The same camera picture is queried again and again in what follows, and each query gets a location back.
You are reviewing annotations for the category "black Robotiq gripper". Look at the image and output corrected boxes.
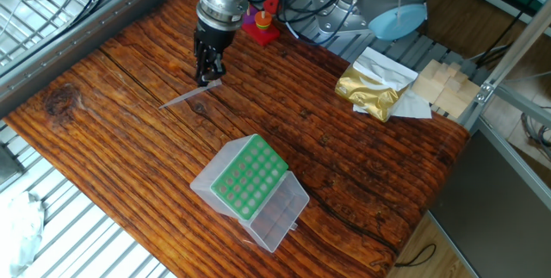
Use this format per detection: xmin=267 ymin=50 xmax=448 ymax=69
xmin=193 ymin=20 xmax=236 ymax=88

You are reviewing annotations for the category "clear large pipette tip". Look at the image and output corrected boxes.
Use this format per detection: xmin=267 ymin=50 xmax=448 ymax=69
xmin=158 ymin=77 xmax=224 ymax=110

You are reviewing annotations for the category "pipette tip box green rack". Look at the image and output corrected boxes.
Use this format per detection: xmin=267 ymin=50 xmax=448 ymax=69
xmin=189 ymin=133 xmax=289 ymax=230

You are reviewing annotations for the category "clear hinged box lid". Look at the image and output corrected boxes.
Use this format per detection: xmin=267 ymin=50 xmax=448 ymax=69
xmin=238 ymin=170 xmax=311 ymax=254

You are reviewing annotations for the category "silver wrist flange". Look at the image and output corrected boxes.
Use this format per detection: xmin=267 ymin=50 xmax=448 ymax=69
xmin=195 ymin=0 xmax=251 ymax=32

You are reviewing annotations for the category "gold foil packet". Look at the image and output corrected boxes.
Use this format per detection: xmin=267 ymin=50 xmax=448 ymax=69
xmin=334 ymin=65 xmax=408 ymax=123

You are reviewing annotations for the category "white tissue paper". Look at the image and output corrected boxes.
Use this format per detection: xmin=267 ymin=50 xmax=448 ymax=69
xmin=350 ymin=46 xmax=433 ymax=120

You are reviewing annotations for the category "wooden block puzzle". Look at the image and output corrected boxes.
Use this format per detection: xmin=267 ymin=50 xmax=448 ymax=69
xmin=411 ymin=59 xmax=481 ymax=120

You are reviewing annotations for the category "crumpled white plastic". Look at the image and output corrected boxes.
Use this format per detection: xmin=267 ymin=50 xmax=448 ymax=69
xmin=0 ymin=190 xmax=46 ymax=278

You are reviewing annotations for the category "grey flat panel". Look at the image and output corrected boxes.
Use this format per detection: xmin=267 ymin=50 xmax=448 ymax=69
xmin=430 ymin=129 xmax=551 ymax=278

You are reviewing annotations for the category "red ring stacking toy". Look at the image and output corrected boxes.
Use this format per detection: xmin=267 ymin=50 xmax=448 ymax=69
xmin=240 ymin=4 xmax=282 ymax=47

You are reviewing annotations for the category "orange toy ring stack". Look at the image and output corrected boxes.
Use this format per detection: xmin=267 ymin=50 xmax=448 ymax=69
xmin=253 ymin=9 xmax=273 ymax=32

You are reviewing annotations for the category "black cord loop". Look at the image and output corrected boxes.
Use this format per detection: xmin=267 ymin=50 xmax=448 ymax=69
xmin=393 ymin=243 xmax=438 ymax=269

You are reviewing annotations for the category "aluminium frame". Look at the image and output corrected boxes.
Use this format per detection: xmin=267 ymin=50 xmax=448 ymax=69
xmin=458 ymin=0 xmax=551 ymax=210

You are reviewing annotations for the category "grey cable coil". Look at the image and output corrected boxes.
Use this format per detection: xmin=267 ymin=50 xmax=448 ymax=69
xmin=520 ymin=105 xmax=551 ymax=158

